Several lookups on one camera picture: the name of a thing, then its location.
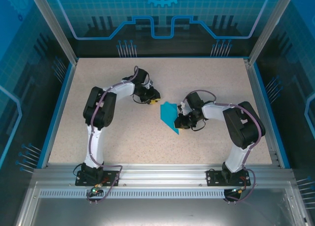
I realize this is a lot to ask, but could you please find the blue cloth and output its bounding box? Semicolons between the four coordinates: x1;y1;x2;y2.
159;101;181;136

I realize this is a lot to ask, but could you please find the blue table edge strip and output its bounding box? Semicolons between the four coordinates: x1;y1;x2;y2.
252;63;291;169
36;62;79;169

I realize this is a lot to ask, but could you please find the grey metal tray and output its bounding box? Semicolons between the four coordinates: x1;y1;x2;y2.
14;181;315;226

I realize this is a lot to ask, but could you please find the left gripper thin black cable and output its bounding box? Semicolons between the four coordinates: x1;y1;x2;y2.
132;94;148;104

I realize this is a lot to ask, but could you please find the gripper thin black cable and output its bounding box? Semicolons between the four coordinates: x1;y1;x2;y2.
190;119;206;132
132;94;148;104

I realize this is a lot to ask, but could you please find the right gripper thin black cable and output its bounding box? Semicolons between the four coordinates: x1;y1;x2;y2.
190;119;206;132

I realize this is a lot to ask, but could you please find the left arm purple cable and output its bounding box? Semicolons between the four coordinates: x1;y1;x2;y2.
86;65;140;205

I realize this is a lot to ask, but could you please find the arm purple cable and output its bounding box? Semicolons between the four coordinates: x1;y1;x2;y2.
184;89;262;203
86;65;140;205

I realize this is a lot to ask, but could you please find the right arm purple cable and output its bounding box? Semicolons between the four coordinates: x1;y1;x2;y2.
184;89;262;203

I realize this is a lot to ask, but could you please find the wide aluminium base rail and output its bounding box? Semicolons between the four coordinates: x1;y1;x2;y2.
33;162;295;187

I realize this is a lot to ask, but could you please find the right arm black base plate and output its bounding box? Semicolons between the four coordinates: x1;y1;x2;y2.
206;168;252;187

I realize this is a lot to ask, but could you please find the slotted aluminium cable duct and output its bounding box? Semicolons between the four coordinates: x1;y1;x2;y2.
38;189;295;199

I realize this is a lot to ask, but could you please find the aluminium side rail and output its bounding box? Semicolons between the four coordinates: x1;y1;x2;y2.
242;58;283;168

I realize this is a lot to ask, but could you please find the right arm cable connector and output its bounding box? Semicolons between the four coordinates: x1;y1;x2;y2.
230;185;248;194

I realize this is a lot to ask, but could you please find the arm cable connector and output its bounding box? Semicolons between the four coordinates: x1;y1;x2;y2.
90;183;103;196
230;185;248;194

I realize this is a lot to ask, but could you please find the left arm cable connector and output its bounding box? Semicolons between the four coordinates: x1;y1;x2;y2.
90;183;103;196

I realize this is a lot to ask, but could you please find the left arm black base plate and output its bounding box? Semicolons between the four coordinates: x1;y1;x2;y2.
75;170;121;187

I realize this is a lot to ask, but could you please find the aluminium frame post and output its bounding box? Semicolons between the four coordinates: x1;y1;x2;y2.
27;0;78;65
248;0;296;65

